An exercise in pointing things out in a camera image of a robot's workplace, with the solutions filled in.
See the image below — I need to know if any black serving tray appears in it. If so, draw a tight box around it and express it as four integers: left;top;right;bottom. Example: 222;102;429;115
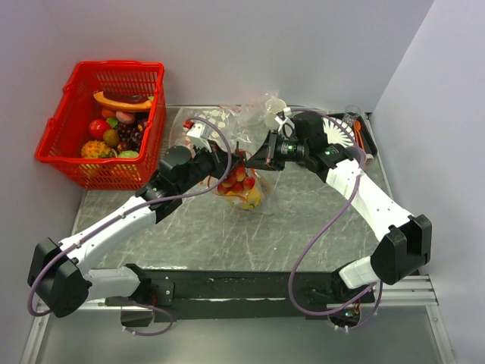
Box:
321;111;379;160

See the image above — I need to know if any striped white plate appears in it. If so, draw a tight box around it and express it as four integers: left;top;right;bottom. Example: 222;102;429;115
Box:
322;117;355;147

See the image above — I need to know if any red lychee bunch toy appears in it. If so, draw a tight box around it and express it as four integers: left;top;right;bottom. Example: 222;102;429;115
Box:
216;165;256;196

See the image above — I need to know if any aluminium rail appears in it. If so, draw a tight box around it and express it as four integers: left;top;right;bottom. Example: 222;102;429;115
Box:
32;275;439;313

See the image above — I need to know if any spiky yellow fruit toy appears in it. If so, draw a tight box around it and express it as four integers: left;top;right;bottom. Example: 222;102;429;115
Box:
80;140;115;158

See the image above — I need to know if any green leaf toy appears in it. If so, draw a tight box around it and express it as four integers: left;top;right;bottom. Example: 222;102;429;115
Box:
106;117;119;129

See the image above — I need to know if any pink peach toy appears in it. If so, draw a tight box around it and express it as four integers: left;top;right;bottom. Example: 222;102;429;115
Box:
115;111;136;124

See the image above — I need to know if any red apple toy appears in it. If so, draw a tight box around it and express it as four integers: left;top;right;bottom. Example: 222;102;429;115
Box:
88;119;111;140

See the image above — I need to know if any cream ceramic mug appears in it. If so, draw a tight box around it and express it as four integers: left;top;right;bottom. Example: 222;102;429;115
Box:
264;97;286;130

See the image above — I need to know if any beige mug purple inside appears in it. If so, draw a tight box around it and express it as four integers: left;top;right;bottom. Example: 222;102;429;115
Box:
346;146;374;169

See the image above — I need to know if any green fruit toy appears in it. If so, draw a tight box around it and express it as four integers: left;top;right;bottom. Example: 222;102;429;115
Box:
117;150;139;158

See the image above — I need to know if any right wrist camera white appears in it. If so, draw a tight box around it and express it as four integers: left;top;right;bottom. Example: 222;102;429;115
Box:
274;106;294;138

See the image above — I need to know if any dark grape bunch toy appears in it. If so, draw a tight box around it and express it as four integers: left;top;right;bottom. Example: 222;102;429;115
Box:
115;120;146;152

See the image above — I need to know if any clear drinking glass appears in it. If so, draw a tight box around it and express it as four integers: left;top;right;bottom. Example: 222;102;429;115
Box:
343;105;361;127

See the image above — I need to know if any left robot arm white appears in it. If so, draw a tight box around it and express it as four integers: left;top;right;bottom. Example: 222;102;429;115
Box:
27;142;242;318

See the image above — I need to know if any clear zip bag orange zipper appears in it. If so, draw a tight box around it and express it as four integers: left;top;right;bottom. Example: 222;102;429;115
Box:
211;147;274;210

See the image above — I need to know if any red plastic basket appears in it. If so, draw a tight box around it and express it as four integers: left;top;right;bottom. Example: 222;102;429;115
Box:
36;60;166;190

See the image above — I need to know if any yellow bell pepper toy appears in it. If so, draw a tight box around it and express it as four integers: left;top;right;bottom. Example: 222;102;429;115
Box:
239;187;262;210

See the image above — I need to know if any brown kiwi toy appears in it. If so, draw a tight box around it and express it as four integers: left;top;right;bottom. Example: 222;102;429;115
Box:
102;129;120;148

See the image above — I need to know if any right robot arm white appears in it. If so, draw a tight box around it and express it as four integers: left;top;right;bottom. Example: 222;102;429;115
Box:
246;111;432;302

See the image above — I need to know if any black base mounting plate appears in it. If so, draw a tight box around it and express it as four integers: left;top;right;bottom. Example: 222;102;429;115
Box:
104;267;380;323

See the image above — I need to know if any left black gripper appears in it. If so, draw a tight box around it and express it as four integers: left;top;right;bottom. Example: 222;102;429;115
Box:
177;139;241;195

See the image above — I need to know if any orange plastic spoon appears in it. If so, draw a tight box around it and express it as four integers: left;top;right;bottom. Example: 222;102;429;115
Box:
353;119;365;151

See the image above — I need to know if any polka dot zip bag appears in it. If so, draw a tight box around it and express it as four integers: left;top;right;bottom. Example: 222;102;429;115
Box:
168;107;236;148

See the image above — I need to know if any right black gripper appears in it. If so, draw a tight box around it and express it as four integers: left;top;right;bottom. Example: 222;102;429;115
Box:
246;129;309;171

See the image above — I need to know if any crumpled clear plastic bag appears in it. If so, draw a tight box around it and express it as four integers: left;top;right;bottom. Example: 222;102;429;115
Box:
219;91;279;153

